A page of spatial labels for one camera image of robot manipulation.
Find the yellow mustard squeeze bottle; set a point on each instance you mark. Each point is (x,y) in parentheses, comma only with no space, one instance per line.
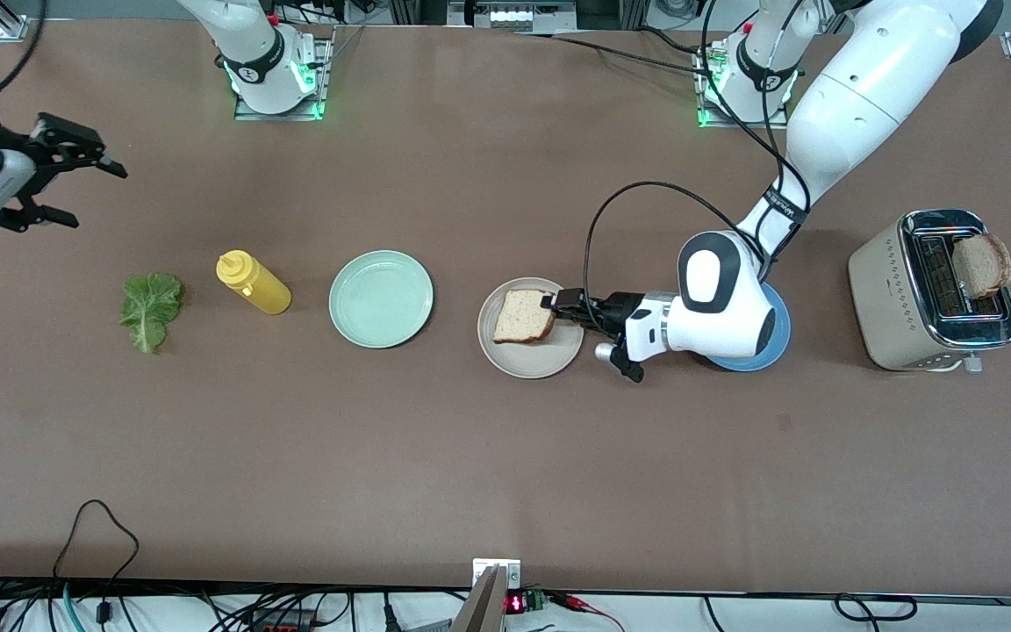
(261,291)

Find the mint green round plate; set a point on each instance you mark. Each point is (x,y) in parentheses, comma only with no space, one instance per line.
(381,298)

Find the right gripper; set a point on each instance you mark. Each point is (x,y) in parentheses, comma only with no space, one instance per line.
(42,156)

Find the thin toast bread slice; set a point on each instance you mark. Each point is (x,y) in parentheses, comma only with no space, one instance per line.
(523,318)

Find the red clip lead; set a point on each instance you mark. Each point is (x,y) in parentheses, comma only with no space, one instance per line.
(576,601)

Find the thick toast bread slice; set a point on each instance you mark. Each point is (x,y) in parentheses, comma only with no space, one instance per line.
(984,263)

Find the beige chrome two-slot toaster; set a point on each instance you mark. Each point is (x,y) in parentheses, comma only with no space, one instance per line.
(887,298)

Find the beige round plate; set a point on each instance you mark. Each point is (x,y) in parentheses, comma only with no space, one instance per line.
(523,360)

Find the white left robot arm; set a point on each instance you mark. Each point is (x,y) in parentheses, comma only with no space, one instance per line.
(874,88)

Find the green lettuce leaf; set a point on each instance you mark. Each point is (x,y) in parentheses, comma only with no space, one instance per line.
(150,307)

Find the black power plug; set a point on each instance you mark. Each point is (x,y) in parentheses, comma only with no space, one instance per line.
(390,614)

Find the blue round plate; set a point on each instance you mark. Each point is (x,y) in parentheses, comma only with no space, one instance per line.
(742,364)

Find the black electronics box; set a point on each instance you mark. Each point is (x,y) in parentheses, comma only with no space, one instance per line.
(510,16)

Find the grey metal bar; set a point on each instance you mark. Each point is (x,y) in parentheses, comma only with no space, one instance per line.
(481,610)

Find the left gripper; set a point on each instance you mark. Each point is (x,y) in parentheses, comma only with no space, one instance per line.
(613,310)

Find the red LED display module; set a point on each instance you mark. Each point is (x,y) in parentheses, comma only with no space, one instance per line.
(516,603)

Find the silver metal bracket plate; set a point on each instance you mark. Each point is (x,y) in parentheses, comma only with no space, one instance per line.
(510,575)

